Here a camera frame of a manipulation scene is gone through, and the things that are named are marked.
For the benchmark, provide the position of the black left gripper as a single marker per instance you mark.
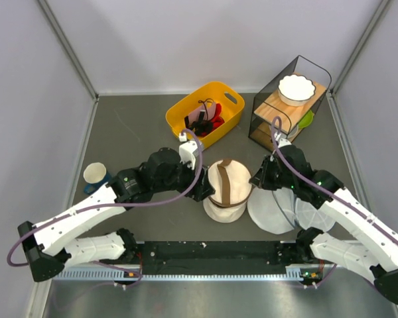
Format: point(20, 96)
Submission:
point(203, 188)

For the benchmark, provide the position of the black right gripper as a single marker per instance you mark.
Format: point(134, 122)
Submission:
point(268, 161)

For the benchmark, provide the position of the cream bag with brown zipper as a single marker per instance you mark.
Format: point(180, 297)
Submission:
point(230, 179)

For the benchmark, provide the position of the red bra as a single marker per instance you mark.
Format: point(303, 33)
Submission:
point(209, 120)

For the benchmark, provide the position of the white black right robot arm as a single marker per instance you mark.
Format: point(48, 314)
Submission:
point(374, 258)

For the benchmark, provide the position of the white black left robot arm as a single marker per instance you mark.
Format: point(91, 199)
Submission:
point(54, 245)

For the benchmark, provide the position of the white mesh laundry bag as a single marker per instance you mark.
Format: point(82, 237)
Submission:
point(281, 211)

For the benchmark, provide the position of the black and pink bra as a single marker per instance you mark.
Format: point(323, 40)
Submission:
point(191, 120)

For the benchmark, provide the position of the white lower bowl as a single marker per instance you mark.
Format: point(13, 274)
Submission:
point(291, 135)

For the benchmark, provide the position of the yellow plastic basket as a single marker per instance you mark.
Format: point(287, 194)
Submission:
point(232, 107)

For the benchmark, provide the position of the green plate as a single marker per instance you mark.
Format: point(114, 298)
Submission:
point(306, 120)

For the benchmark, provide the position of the white scalloped bowl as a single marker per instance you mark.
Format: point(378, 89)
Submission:
point(296, 90)

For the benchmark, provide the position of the blue mug white inside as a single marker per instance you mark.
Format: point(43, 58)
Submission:
point(95, 175)

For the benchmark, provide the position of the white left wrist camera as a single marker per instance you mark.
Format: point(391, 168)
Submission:
point(188, 150)

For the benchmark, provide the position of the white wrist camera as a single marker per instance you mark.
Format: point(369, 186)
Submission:
point(280, 140)
point(188, 150)

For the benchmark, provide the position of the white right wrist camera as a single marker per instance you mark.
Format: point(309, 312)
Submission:
point(280, 140)

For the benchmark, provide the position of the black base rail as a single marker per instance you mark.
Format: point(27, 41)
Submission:
point(217, 257)

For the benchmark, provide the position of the black wire wooden shelf rack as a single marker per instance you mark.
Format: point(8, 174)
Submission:
point(267, 104)

